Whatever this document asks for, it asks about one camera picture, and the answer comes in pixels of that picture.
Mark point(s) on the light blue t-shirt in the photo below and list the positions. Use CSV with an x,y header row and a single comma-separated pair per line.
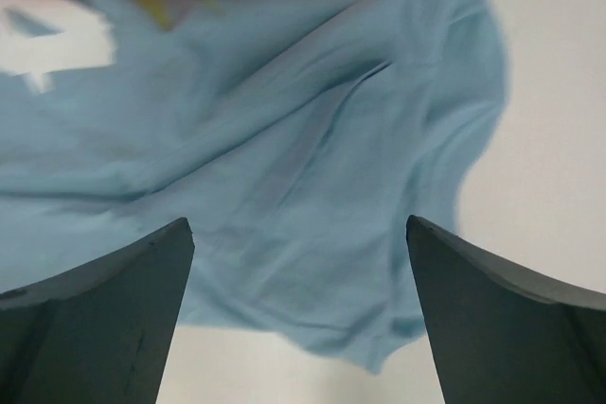
x,y
295,136

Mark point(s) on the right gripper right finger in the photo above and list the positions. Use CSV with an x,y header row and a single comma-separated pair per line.
x,y
501,332

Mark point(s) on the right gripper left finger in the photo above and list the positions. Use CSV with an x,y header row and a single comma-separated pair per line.
x,y
101,332

